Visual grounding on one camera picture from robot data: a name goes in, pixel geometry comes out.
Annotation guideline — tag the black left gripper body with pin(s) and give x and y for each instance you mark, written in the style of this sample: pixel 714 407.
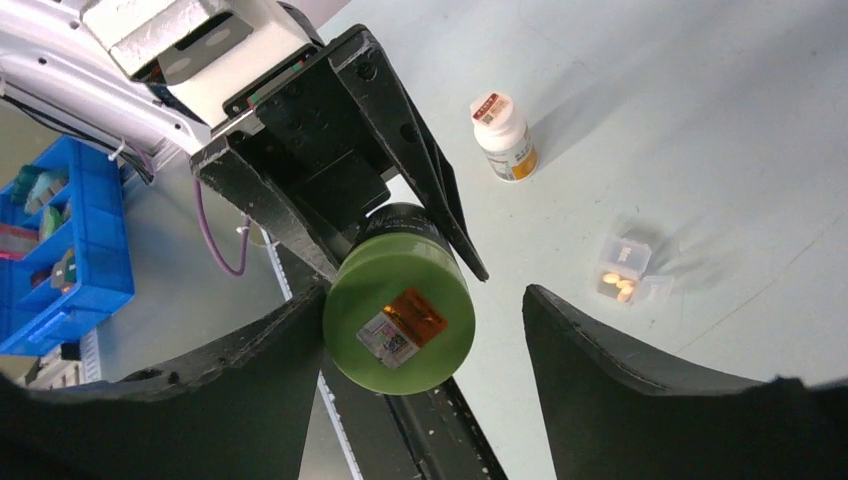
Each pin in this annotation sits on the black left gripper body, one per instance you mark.
pixel 332 161

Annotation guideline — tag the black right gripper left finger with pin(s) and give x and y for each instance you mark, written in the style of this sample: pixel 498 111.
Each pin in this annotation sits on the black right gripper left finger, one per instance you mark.
pixel 238 407

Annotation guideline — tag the blue plastic parts bin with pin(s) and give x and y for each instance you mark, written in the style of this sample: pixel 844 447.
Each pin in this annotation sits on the blue plastic parts bin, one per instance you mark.
pixel 81 273

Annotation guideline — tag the white pill bottle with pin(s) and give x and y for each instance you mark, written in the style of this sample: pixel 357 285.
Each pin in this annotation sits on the white pill bottle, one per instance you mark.
pixel 503 134

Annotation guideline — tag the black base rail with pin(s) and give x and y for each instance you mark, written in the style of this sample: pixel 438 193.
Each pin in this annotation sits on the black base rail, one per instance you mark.
pixel 430 435

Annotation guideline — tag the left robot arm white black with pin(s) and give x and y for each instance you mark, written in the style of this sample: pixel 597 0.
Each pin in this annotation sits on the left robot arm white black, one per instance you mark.
pixel 51 64

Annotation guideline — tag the green bottle cap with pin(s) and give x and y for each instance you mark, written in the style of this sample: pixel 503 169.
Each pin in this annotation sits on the green bottle cap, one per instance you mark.
pixel 399 319

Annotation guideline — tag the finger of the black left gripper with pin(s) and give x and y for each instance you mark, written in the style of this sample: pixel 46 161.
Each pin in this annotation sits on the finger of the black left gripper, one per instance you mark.
pixel 245 177
pixel 361 65

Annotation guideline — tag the green pill bottle black label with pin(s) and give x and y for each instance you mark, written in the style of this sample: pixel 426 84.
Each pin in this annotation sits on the green pill bottle black label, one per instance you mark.
pixel 401 217

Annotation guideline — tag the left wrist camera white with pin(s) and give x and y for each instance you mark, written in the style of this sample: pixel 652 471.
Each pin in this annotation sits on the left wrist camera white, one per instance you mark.
pixel 203 52

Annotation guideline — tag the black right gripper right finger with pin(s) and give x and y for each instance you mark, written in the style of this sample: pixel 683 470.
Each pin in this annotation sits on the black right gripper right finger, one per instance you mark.
pixel 615 407

